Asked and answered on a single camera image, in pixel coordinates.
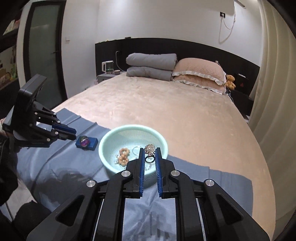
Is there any pink frilled pillow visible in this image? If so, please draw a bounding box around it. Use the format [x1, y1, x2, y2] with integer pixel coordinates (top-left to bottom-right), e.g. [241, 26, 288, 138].
[172, 74, 226, 95]
[172, 58, 226, 85]

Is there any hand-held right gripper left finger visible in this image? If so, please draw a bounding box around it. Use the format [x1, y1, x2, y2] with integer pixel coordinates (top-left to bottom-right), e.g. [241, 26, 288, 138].
[26, 148, 146, 241]

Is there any clear electric kettle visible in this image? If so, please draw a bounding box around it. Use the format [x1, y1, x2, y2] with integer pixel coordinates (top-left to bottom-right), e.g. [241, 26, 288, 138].
[102, 61, 114, 75]

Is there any cream curtain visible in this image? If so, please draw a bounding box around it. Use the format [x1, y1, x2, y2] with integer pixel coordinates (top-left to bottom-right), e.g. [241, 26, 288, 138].
[248, 0, 296, 176]

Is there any bed with beige cover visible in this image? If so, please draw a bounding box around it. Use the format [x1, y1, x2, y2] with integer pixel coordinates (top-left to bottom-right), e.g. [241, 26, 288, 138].
[50, 72, 273, 241]

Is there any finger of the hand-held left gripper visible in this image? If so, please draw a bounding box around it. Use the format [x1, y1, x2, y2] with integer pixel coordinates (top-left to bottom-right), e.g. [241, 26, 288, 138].
[30, 124, 77, 142]
[32, 102, 77, 136]

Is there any purple glass flower ornament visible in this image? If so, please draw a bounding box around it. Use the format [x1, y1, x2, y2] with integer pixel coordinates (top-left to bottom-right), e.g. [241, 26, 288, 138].
[77, 136, 89, 148]

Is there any silver flower drop earring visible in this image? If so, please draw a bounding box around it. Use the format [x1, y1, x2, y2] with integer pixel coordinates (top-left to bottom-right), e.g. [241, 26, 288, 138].
[144, 144, 156, 164]

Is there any blue cloth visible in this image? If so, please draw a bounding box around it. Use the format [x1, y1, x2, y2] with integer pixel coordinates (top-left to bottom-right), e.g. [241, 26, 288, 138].
[17, 108, 253, 241]

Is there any dark nightstand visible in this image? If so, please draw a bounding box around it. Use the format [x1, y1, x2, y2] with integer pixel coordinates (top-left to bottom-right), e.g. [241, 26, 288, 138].
[229, 89, 253, 116]

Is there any blue jewelry box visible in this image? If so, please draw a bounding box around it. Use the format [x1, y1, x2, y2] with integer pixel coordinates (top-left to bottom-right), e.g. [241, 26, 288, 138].
[75, 137, 98, 151]

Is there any light grey nightstand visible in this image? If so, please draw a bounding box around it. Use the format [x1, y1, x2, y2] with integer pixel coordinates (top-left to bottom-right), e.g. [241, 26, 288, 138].
[97, 73, 126, 85]

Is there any dark framed glass door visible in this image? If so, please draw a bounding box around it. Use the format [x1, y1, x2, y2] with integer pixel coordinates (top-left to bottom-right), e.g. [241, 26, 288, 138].
[23, 0, 67, 109]

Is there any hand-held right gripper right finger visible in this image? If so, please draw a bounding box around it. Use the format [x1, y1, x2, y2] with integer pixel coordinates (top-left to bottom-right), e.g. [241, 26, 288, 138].
[154, 147, 270, 241]

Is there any wall shelf unit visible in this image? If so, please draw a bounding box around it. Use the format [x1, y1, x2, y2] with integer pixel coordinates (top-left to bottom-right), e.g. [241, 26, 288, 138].
[0, 14, 19, 91]

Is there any black headboard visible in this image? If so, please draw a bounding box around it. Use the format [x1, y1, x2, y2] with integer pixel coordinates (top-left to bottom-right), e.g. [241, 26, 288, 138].
[95, 37, 260, 98]

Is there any grey folded duvet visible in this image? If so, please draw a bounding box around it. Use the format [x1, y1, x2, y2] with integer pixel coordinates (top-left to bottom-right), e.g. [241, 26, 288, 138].
[126, 53, 178, 81]

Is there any teal plastic mesh basket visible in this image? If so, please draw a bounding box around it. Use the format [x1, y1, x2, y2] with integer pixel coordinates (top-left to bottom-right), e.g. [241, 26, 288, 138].
[99, 125, 168, 188]

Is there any white wall cable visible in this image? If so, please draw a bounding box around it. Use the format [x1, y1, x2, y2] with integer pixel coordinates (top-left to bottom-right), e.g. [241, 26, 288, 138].
[218, 5, 237, 43]

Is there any brown teddy bear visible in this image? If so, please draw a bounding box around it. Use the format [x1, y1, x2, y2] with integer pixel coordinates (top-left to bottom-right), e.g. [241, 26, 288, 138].
[225, 75, 236, 91]

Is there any orange bead bracelet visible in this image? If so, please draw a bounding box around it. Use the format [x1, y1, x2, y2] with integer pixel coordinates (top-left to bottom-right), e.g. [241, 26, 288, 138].
[116, 148, 130, 166]

